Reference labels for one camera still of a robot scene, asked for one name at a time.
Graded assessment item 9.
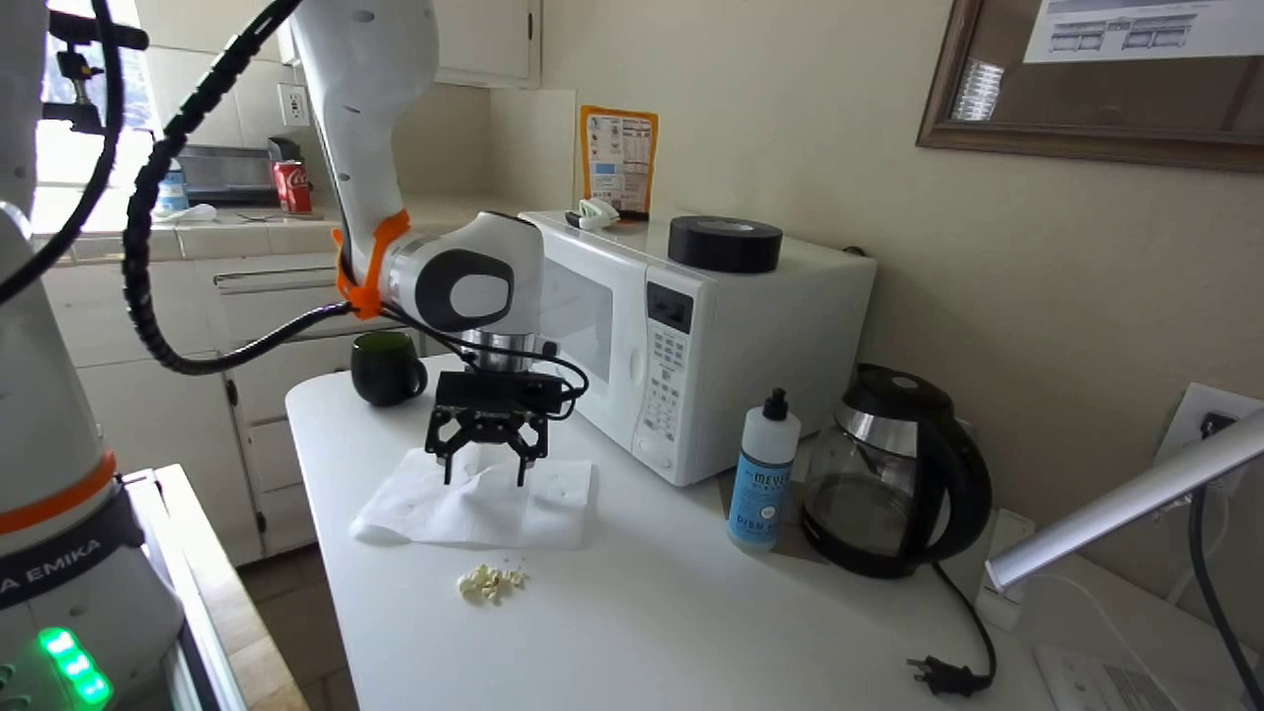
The black glass electric kettle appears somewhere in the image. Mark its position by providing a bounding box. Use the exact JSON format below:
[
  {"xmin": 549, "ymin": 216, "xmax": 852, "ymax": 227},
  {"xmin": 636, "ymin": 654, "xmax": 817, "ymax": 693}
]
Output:
[{"xmin": 799, "ymin": 363, "xmax": 999, "ymax": 581}]

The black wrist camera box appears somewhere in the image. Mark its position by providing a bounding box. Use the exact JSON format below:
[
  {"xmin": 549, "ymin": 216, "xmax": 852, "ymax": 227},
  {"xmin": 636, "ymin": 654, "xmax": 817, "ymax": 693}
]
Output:
[{"xmin": 430, "ymin": 370, "xmax": 576, "ymax": 415}]

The black outlet cable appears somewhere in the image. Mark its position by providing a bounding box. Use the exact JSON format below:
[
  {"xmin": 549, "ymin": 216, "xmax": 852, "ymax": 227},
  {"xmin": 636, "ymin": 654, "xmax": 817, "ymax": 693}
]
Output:
[{"xmin": 1183, "ymin": 413, "xmax": 1264, "ymax": 711}]

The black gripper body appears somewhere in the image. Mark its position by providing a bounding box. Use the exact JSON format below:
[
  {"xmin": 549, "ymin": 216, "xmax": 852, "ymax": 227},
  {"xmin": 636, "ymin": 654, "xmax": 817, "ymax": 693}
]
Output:
[{"xmin": 441, "ymin": 401, "xmax": 549, "ymax": 451}]

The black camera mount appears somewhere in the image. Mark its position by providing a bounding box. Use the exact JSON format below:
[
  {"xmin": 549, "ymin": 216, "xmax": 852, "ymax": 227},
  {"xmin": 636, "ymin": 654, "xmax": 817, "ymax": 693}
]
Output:
[{"xmin": 39, "ymin": 6, "xmax": 152, "ymax": 137}]

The white upper wall cabinet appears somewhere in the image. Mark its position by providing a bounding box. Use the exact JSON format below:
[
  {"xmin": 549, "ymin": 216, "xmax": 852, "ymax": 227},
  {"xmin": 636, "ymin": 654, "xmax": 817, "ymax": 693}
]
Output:
[{"xmin": 430, "ymin": 0, "xmax": 549, "ymax": 90}]

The wooden framed bulletin board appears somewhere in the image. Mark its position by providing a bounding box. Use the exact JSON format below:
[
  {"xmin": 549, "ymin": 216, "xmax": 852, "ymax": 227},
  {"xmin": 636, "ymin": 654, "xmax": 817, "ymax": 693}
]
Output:
[{"xmin": 915, "ymin": 0, "xmax": 1264, "ymax": 173}]

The dark green mug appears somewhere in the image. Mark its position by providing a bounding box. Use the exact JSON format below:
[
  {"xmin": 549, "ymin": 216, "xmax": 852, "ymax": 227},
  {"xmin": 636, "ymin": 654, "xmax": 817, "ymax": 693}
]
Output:
[{"xmin": 347, "ymin": 324, "xmax": 430, "ymax": 413}]

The white wall outlet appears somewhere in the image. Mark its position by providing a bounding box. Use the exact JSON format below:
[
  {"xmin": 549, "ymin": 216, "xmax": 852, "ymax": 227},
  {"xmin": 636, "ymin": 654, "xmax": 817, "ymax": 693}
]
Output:
[{"xmin": 1154, "ymin": 378, "xmax": 1264, "ymax": 465}]

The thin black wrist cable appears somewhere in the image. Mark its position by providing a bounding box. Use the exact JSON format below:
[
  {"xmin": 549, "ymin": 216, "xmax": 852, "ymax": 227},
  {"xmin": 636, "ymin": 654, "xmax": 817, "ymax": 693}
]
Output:
[{"xmin": 378, "ymin": 302, "xmax": 597, "ymax": 426}]

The white paper towel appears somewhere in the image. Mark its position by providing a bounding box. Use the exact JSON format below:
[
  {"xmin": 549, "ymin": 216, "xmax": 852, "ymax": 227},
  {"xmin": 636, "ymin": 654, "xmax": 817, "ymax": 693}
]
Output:
[{"xmin": 347, "ymin": 448, "xmax": 604, "ymax": 552}]

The white printed paper sheet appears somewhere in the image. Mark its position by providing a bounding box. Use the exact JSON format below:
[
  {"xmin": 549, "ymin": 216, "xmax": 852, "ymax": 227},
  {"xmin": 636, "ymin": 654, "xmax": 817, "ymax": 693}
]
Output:
[{"xmin": 1020, "ymin": 0, "xmax": 1264, "ymax": 69}]

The silver toaster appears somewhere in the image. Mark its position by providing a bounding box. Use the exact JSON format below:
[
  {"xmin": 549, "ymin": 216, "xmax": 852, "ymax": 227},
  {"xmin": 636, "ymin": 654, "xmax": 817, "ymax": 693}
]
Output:
[{"xmin": 174, "ymin": 137, "xmax": 283, "ymax": 211}]

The white lower kitchen cabinet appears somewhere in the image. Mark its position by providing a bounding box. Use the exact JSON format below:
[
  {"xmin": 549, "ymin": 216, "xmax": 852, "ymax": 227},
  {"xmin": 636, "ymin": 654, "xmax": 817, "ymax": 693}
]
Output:
[{"xmin": 35, "ymin": 212, "xmax": 397, "ymax": 569}]

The clear plastic bag on board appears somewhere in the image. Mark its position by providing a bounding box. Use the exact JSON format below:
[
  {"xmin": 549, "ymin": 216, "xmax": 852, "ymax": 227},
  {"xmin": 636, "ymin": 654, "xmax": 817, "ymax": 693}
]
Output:
[{"xmin": 950, "ymin": 57, "xmax": 1007, "ymax": 127}]

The black corrugated cable hose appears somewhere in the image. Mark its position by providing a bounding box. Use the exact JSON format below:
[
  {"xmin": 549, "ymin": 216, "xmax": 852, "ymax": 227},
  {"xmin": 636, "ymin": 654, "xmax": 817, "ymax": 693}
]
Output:
[{"xmin": 118, "ymin": 0, "xmax": 397, "ymax": 378}]

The yellow crumb pile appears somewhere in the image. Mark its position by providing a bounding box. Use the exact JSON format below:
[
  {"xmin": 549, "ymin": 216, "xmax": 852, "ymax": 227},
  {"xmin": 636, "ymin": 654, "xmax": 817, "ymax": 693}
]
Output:
[{"xmin": 449, "ymin": 561, "xmax": 532, "ymax": 613}]

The white microwave oven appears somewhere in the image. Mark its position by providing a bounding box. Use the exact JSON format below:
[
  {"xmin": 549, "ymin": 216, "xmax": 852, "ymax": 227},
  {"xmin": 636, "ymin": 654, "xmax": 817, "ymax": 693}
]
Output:
[{"xmin": 517, "ymin": 207, "xmax": 879, "ymax": 492}]

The black kettle power cord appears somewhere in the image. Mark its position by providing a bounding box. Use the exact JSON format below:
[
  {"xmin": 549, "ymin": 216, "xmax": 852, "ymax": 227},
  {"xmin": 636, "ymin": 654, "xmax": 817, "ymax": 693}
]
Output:
[{"xmin": 904, "ymin": 548, "xmax": 1003, "ymax": 702}]

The red can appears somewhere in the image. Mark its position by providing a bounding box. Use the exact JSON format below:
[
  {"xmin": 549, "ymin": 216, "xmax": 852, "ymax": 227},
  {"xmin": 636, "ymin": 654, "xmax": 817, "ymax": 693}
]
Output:
[{"xmin": 270, "ymin": 155, "xmax": 320, "ymax": 216}]

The wooden edged robot stand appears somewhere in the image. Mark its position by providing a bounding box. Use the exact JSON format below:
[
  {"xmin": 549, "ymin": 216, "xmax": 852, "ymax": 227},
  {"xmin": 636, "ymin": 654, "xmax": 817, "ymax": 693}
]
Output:
[{"xmin": 116, "ymin": 459, "xmax": 310, "ymax": 711}]

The blue labelled squeeze bottle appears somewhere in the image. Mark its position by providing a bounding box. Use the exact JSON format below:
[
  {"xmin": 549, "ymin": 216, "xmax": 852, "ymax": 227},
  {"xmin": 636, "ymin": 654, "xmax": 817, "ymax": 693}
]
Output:
[{"xmin": 723, "ymin": 384, "xmax": 807, "ymax": 552}]

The orange framed instruction card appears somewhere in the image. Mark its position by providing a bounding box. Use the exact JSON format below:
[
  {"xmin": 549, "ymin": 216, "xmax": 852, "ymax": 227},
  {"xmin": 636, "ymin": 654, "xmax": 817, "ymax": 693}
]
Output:
[{"xmin": 572, "ymin": 103, "xmax": 663, "ymax": 227}]

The white slanted bar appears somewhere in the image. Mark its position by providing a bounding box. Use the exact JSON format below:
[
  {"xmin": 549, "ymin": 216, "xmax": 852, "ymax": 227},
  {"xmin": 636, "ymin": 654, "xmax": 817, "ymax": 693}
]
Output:
[{"xmin": 979, "ymin": 407, "xmax": 1264, "ymax": 596}]

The orange arm strap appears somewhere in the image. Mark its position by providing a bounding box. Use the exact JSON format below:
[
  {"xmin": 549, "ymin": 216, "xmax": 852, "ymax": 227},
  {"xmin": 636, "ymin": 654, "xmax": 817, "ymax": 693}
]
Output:
[{"xmin": 329, "ymin": 207, "xmax": 413, "ymax": 324}]

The small white green object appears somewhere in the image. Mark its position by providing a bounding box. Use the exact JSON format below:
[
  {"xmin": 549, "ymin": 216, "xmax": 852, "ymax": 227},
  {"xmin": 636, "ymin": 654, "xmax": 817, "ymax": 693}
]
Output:
[{"xmin": 565, "ymin": 193, "xmax": 625, "ymax": 237}]

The black bowl on microwave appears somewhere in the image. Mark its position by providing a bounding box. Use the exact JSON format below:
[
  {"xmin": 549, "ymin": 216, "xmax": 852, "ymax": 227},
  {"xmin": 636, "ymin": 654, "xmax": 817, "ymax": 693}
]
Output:
[{"xmin": 663, "ymin": 212, "xmax": 787, "ymax": 276}]

